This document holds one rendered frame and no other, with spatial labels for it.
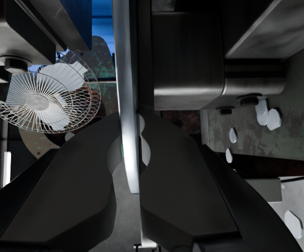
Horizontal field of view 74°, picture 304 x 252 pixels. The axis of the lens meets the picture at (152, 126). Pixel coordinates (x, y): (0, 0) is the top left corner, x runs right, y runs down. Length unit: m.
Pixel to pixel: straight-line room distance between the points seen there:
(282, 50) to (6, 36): 0.25
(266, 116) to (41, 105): 1.02
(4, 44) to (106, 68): 1.40
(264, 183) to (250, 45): 0.36
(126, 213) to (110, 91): 5.92
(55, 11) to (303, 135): 0.27
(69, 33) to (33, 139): 1.48
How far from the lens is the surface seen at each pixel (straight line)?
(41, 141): 1.73
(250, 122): 0.28
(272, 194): 0.51
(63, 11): 0.27
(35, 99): 1.11
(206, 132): 0.46
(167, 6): 0.30
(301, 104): 0.21
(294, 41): 0.19
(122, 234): 7.44
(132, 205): 7.12
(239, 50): 0.19
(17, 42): 0.27
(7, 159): 4.09
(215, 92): 0.19
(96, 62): 1.69
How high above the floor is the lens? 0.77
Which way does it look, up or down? 2 degrees down
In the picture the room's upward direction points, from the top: 91 degrees counter-clockwise
